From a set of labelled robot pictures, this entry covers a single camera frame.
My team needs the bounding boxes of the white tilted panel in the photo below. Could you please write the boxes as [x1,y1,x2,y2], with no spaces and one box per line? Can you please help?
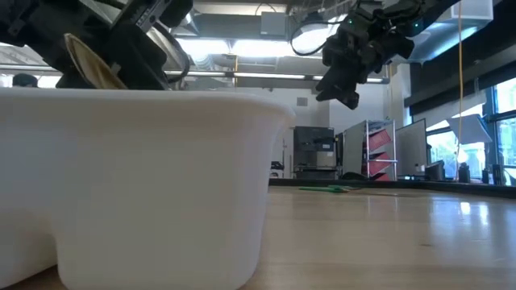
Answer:
[445,114,493,145]

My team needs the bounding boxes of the dark bottle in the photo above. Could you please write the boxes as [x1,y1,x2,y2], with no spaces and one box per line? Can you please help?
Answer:
[458,161,472,184]

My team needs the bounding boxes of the gold fork green handle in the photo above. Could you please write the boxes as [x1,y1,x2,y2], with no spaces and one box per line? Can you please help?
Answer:
[298,185,348,193]

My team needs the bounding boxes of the metal rack red bins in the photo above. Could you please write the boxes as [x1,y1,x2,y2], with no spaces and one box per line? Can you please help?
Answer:
[346,118,398,182]

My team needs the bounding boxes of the black metal table frame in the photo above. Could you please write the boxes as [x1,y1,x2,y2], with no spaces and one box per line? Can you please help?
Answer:
[268,176,516,199]

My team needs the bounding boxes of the small black monitor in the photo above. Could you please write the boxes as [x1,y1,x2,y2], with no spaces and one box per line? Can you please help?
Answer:
[423,159,447,181]

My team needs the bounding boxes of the black cabinet machine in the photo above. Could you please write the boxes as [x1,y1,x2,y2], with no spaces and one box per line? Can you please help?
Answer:
[293,125,338,180]

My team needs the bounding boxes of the grey panel board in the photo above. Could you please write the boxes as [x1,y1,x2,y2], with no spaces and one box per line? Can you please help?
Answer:
[394,118,429,178]

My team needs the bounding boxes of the person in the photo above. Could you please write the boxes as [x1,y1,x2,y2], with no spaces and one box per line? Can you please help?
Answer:
[11,72,40,89]

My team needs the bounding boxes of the white plastic cutlery tray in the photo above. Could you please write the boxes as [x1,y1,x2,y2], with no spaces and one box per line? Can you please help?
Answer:
[0,87,298,290]

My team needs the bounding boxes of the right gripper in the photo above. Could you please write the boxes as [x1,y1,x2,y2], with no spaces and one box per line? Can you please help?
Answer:
[314,23,415,110]

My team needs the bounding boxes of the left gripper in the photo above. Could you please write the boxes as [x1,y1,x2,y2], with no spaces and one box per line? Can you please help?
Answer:
[35,0,194,90]

